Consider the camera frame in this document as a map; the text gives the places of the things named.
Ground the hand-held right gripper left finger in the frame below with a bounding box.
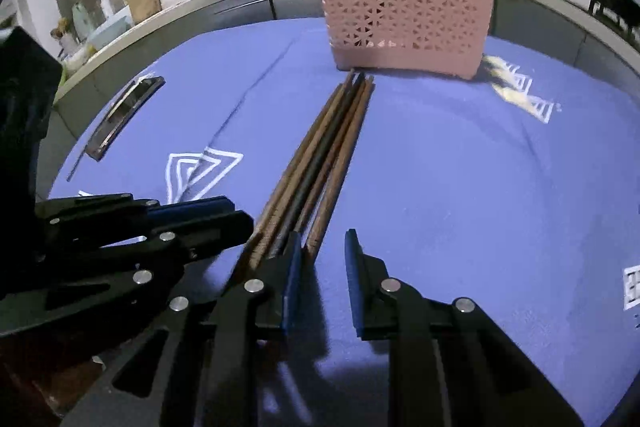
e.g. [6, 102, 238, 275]
[60, 232, 304, 427]

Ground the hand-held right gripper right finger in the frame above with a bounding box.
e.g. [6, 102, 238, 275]
[345, 229, 586, 427]

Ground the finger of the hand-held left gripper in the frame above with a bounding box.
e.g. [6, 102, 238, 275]
[0, 211, 256, 338]
[35, 193, 236, 233]

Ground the dark wooden chopstick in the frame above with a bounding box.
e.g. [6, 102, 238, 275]
[267, 72, 366, 260]

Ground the pink perforated plastic basket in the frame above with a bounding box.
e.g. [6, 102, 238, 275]
[316, 0, 497, 81]

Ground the black smartphone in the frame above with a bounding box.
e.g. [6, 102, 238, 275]
[84, 76, 166, 162]

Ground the blue patterned tablecloth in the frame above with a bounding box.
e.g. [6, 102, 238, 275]
[47, 17, 640, 427]

